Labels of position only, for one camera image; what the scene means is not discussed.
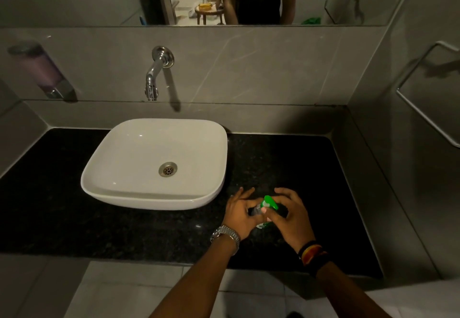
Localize person's left hand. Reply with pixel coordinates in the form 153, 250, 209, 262
222, 187, 266, 241

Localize person's right hand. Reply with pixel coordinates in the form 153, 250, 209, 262
264, 187, 317, 254

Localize green pump soap bottle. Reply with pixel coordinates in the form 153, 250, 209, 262
251, 195, 280, 230

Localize person's left forearm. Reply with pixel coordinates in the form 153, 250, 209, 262
149, 236, 238, 318

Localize person's right forearm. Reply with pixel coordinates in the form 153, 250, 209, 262
316, 261, 393, 318

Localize silver metal wristwatch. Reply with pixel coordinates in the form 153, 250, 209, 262
210, 225, 241, 256

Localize striped wristband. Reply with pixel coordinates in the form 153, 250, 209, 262
298, 240, 327, 265

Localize black wristband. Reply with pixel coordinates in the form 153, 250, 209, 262
308, 253, 332, 278

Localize metal sink drain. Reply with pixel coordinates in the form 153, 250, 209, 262
158, 162, 178, 177

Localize white ceramic sink basin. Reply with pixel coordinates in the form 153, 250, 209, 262
80, 118, 229, 211

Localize chrome wall faucet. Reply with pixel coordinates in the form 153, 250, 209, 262
145, 46, 175, 102

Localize chrome towel rail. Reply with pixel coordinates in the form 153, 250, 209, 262
395, 40, 460, 148

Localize wall-mounted soap dispenser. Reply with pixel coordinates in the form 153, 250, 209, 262
7, 41, 77, 101

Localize wall mirror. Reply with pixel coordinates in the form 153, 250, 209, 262
0, 0, 400, 28

